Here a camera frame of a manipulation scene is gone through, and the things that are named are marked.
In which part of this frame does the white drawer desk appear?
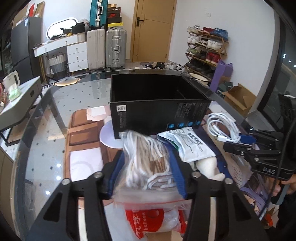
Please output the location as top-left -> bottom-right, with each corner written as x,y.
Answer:
33,33 -> 88,73

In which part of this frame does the anime print table mat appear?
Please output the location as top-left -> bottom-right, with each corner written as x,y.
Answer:
63,105 -> 278,241

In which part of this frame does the white suitcase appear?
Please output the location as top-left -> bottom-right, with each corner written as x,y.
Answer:
86,29 -> 105,70

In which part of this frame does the wooden door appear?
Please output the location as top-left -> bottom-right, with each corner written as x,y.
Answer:
130,0 -> 177,62

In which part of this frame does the grey side table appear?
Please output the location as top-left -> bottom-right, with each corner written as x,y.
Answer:
0,76 -> 42,147

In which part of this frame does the white electric kettle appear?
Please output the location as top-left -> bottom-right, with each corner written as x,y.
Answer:
3,70 -> 20,94

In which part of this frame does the silver suitcase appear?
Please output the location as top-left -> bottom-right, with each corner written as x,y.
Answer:
105,29 -> 127,69

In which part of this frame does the black refrigerator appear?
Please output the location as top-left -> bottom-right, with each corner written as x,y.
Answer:
11,17 -> 42,84

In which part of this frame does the black cardboard box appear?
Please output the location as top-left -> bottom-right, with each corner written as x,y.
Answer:
110,73 -> 211,139

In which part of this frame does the white medicine sachet pack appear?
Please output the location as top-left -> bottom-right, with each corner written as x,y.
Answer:
158,127 -> 216,163

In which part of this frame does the oval mirror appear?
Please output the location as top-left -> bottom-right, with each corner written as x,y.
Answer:
46,17 -> 78,40

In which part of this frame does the right hand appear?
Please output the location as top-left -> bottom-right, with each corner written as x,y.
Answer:
268,174 -> 296,196

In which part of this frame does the shoe rack with shoes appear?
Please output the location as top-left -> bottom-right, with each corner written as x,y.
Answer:
185,25 -> 228,80

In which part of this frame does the bag of beige rope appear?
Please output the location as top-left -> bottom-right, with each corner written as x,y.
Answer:
112,130 -> 189,209

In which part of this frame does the red balloon glue bag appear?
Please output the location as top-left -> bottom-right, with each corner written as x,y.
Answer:
125,204 -> 189,240

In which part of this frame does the white charging cable bundle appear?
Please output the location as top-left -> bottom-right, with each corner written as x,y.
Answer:
205,112 -> 242,143

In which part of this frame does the woven laundry basket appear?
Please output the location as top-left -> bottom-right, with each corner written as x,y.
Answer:
48,52 -> 67,80

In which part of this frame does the stack of shoe boxes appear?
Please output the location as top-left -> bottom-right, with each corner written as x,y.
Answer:
107,4 -> 123,29

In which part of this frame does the teal suitcase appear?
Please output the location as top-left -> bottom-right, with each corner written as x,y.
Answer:
89,0 -> 108,29

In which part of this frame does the open cardboard box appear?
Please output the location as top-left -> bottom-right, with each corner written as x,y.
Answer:
224,84 -> 256,117

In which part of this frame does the green wet wipes pack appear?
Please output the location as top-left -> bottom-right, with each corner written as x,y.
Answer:
8,84 -> 21,101

